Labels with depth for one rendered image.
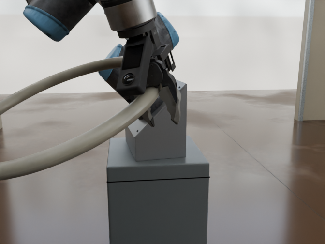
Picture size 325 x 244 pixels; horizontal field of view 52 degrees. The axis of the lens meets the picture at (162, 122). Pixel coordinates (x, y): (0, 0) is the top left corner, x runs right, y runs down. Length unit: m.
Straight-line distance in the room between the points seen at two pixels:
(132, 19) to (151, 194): 0.86
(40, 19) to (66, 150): 0.28
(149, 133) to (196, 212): 0.37
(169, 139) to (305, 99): 4.89
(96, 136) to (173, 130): 0.79
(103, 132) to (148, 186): 0.77
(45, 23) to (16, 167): 0.28
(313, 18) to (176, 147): 4.90
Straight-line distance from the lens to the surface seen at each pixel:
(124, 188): 1.32
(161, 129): 1.31
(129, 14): 0.60
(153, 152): 1.33
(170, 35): 1.32
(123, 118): 0.58
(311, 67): 6.06
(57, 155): 0.56
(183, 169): 1.31
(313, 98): 6.16
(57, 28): 0.71
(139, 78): 0.57
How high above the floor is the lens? 1.31
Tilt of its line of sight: 14 degrees down
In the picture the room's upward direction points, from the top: straight up
